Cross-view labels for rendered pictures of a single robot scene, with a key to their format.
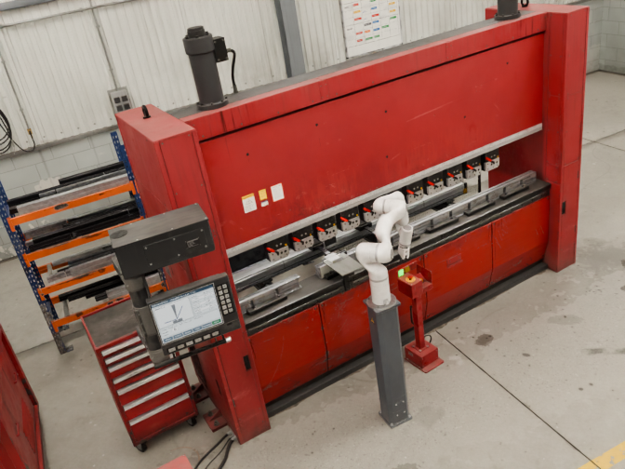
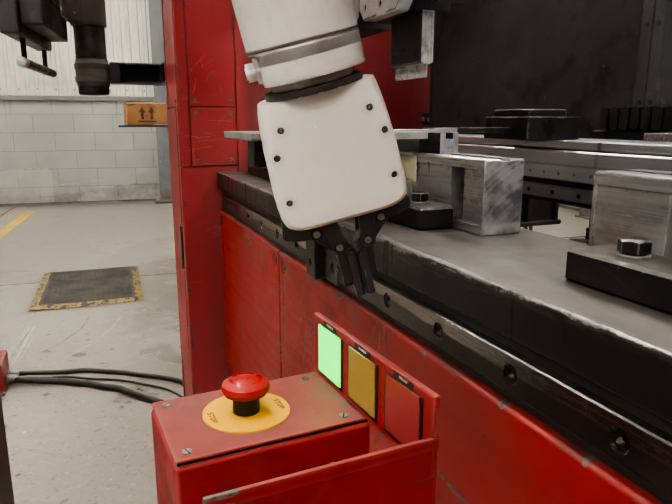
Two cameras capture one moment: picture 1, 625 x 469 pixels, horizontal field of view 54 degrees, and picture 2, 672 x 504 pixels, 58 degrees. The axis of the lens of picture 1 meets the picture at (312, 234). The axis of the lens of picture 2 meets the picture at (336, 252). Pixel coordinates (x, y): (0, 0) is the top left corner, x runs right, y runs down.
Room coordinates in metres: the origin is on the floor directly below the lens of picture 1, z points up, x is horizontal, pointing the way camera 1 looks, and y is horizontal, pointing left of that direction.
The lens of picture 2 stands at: (3.90, -1.11, 1.02)
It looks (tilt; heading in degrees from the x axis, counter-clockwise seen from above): 12 degrees down; 94
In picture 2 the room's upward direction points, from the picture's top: straight up
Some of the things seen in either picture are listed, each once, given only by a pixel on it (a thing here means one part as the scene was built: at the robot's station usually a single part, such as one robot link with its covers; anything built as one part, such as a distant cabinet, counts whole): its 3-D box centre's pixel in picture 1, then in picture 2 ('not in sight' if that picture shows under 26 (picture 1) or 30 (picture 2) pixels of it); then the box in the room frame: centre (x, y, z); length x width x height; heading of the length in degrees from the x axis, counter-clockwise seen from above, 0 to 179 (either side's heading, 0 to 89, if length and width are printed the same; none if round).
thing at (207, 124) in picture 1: (387, 68); not in sight; (4.22, -0.70, 2.23); 3.00 x 0.10 x 0.14; 116
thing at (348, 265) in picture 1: (342, 264); (322, 134); (3.81, -0.18, 1.00); 0.26 x 0.18 x 0.01; 26
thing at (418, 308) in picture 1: (418, 318); not in sight; (3.82, -0.69, 0.39); 0.05 x 0.05 x 0.54; 30
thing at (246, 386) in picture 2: not in sight; (246, 398); (3.79, -0.65, 0.79); 0.04 x 0.04 x 0.04
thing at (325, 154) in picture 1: (392, 135); not in sight; (4.23, -0.70, 1.74); 3.00 x 0.08 x 0.80; 116
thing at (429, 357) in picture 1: (423, 354); not in sight; (3.80, -0.70, 0.06); 0.25 x 0.20 x 0.12; 30
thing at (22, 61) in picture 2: (192, 349); (38, 59); (2.83, 0.78, 1.20); 0.45 x 0.03 x 0.08; 109
